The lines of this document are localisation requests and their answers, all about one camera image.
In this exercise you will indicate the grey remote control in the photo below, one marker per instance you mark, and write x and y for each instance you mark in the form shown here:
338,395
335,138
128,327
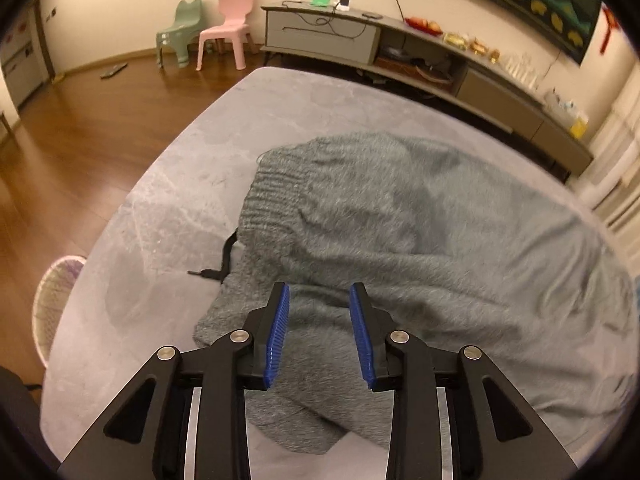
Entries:
114,71

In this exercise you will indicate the white wicker basket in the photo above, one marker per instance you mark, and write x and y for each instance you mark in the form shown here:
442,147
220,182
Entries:
50,300

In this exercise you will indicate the red knot wall ornament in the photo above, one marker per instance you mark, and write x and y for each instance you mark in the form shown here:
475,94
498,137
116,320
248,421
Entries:
607,30

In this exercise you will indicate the pink child chair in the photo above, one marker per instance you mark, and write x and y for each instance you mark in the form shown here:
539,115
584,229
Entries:
232,15

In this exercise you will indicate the gold ornament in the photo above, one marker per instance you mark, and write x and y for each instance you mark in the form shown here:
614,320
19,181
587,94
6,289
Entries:
484,49
457,39

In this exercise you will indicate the plate of fruit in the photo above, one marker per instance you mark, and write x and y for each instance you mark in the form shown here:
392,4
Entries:
424,25

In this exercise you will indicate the clear plastic bag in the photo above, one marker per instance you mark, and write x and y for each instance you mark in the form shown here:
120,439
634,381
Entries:
560,105

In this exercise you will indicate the green child chair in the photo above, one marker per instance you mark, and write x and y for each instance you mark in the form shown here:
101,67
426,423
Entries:
180,30

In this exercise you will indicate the row of white bottles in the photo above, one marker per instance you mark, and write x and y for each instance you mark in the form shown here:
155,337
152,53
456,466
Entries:
522,70

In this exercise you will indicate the grey knit sweater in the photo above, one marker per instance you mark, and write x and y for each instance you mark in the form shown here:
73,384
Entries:
400,240

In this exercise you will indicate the white cabinet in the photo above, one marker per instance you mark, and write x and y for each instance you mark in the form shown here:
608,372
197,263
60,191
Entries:
20,60

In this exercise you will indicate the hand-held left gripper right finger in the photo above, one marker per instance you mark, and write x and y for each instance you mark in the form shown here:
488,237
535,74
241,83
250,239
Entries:
361,340

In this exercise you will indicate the yellow box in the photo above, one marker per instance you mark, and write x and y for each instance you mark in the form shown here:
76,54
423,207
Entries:
579,127

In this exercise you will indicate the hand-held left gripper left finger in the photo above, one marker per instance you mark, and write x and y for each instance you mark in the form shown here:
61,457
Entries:
277,340

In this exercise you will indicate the grey TV cabinet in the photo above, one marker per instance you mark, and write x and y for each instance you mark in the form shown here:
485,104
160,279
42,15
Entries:
320,35

